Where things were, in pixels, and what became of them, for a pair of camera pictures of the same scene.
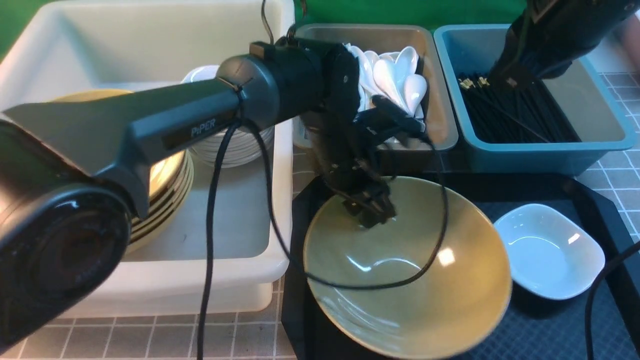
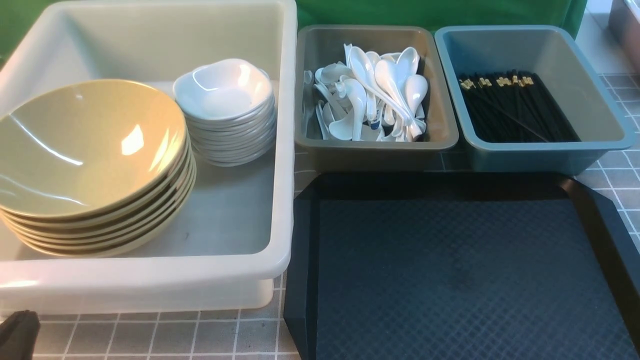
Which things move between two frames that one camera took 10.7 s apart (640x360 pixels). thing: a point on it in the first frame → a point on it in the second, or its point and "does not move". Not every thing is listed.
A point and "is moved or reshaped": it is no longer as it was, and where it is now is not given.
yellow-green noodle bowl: x=433 y=283 is moved or reshaped
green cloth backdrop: x=16 y=15 does not move
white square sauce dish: x=550 y=255 is moved or reshaped
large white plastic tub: x=132 y=47 does not move
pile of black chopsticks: x=498 y=111 does not move
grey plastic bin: x=430 y=154 does not move
